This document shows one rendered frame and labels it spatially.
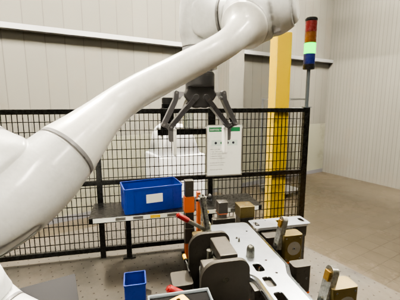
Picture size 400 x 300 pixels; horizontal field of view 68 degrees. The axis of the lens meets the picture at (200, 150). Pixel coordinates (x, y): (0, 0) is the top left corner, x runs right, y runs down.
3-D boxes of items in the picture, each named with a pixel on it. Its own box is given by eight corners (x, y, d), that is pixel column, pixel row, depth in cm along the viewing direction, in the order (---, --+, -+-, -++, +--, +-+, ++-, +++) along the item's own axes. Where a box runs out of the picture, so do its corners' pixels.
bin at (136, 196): (183, 207, 158) (183, 183, 156) (124, 215, 147) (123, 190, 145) (174, 197, 173) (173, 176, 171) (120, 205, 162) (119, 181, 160)
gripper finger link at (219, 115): (199, 97, 79) (203, 93, 79) (225, 128, 82) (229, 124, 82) (202, 97, 75) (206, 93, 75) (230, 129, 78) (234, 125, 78)
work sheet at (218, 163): (241, 174, 181) (243, 124, 176) (205, 177, 176) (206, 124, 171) (240, 174, 183) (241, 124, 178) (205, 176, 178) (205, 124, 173)
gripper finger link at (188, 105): (200, 97, 75) (196, 93, 74) (171, 131, 75) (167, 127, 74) (197, 97, 79) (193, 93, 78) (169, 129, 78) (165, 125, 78)
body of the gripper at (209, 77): (186, 69, 71) (186, 108, 73) (219, 70, 73) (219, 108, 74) (181, 72, 78) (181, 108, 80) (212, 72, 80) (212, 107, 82)
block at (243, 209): (252, 271, 157) (255, 206, 151) (238, 272, 156) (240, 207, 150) (247, 262, 165) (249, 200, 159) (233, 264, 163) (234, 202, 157)
